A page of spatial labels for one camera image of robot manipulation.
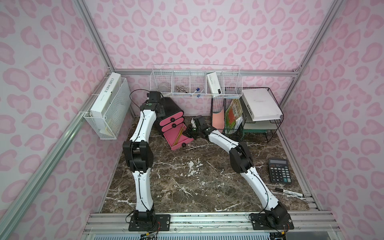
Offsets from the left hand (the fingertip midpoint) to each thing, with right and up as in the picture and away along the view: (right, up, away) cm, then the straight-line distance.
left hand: (153, 110), depth 96 cm
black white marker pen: (+80, -47, -14) cm, 94 cm away
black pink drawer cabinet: (+11, -10, +7) cm, 16 cm away
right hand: (+16, -14, +6) cm, 22 cm away
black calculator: (+77, -36, -8) cm, 85 cm away
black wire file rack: (+45, +7, +21) cm, 50 cm away
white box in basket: (+39, +17, -4) cm, 42 cm away
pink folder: (+44, -5, +16) cm, 47 cm away
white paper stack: (+68, +3, -3) cm, 68 cm away
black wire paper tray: (+71, -11, -5) cm, 72 cm away
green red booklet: (+54, +1, +7) cm, 54 cm away
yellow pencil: (+14, -19, +8) cm, 25 cm away
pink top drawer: (+15, -3, +5) cm, 16 cm away
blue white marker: (+28, +14, +4) cm, 32 cm away
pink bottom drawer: (+13, -19, +8) cm, 24 cm away
